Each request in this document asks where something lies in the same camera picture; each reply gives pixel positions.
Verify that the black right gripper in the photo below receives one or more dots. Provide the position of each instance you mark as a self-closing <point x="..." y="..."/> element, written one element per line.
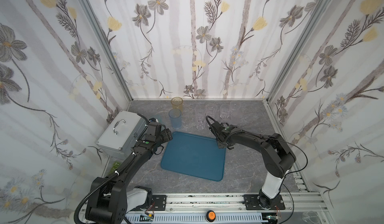
<point x="216" y="131"/>

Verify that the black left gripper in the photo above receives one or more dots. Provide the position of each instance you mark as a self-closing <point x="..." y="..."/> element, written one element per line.
<point x="163" y="134"/>

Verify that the clear ribbed glass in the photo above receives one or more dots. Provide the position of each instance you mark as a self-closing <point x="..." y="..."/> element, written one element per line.
<point x="211" y="110"/>
<point x="200" y="112"/>

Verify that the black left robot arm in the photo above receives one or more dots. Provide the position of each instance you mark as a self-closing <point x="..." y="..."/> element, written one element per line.
<point x="107" y="200"/>

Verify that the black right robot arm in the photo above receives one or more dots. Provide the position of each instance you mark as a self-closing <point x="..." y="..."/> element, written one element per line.
<point x="277" y="155"/>

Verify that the teal plastic tray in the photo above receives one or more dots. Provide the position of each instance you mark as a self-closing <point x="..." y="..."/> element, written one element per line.
<point x="195" y="156"/>

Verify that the green plastic cup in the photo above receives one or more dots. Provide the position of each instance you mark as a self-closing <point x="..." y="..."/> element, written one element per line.
<point x="156" y="120"/>

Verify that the clear small glass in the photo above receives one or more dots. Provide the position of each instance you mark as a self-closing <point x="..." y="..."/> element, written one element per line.
<point x="225" y="111"/>

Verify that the blue plastic cup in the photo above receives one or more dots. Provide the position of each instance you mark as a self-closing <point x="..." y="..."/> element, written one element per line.
<point x="175" y="116"/>

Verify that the clear glass back right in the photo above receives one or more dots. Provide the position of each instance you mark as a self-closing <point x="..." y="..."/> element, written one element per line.
<point x="233" y="106"/>

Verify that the yellow plastic cup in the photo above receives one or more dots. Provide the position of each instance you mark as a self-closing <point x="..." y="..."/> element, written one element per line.
<point x="177" y="103"/>

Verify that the silver metal case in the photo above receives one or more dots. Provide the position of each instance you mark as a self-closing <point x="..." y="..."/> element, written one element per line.
<point x="121" y="135"/>

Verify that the orange emergency button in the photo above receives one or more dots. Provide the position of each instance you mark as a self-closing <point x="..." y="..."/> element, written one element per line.
<point x="210" y="216"/>

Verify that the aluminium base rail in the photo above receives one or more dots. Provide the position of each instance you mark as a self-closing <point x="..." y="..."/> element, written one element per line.
<point x="299" y="208"/>

